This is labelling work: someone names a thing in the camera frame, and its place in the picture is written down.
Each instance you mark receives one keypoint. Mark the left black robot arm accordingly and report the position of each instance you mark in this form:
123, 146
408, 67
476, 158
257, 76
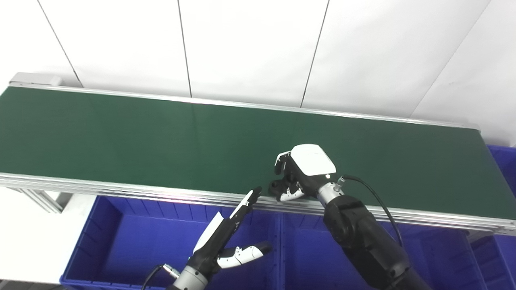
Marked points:
191, 280

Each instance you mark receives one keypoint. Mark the aluminium conveyor leg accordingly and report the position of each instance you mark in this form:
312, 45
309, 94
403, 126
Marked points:
44, 200

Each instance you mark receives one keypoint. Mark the blue plastic bin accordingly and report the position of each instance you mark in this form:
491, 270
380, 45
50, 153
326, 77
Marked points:
500, 257
435, 257
141, 245

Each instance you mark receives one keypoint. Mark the green conveyor belt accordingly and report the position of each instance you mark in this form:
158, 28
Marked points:
121, 189
141, 141

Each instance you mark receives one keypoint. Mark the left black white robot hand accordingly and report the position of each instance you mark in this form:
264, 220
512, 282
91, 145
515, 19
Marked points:
217, 245

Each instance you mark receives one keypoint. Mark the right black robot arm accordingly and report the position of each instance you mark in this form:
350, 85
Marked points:
363, 237

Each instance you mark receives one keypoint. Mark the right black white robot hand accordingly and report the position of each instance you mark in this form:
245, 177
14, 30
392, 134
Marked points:
312, 161

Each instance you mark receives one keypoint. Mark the grey conveyor motor box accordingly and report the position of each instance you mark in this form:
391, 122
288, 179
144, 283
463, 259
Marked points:
36, 79

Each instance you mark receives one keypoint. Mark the black flanged machine part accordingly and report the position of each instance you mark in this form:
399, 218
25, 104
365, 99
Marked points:
275, 187

